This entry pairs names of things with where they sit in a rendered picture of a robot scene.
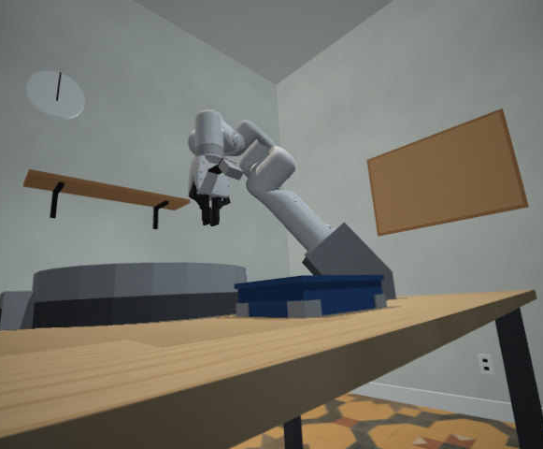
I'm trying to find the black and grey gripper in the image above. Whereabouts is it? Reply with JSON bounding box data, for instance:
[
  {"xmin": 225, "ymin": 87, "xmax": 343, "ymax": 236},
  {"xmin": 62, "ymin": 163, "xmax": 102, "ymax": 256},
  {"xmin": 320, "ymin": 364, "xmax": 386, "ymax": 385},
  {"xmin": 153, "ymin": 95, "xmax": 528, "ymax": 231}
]
[{"xmin": 189, "ymin": 153, "xmax": 231, "ymax": 226}]

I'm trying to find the blue crate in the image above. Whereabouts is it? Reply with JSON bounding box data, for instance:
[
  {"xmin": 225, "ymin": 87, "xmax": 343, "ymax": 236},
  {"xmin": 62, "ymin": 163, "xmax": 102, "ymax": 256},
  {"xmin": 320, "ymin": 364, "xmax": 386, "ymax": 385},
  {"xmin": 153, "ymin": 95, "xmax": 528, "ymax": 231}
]
[{"xmin": 235, "ymin": 275, "xmax": 387, "ymax": 318}]

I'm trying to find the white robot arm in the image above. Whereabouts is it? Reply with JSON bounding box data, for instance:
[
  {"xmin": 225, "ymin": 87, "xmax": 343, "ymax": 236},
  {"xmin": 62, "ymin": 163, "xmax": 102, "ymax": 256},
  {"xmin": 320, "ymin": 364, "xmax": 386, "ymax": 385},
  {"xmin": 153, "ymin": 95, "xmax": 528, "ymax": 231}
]
[{"xmin": 188, "ymin": 109, "xmax": 336, "ymax": 256}]

